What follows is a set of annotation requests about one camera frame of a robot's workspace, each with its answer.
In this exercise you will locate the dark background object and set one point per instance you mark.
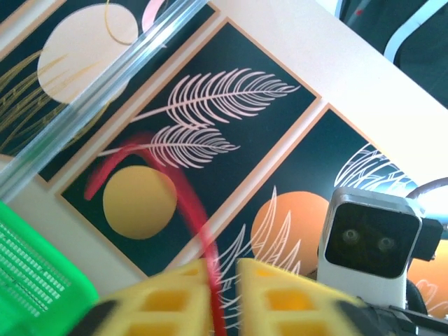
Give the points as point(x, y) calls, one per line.
point(420, 52)

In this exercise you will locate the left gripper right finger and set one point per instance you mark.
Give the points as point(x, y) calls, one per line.
point(287, 301)

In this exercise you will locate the bright green plastic basket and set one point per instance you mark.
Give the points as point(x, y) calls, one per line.
point(35, 266)

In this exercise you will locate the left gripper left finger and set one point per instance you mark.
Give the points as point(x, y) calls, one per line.
point(168, 301)

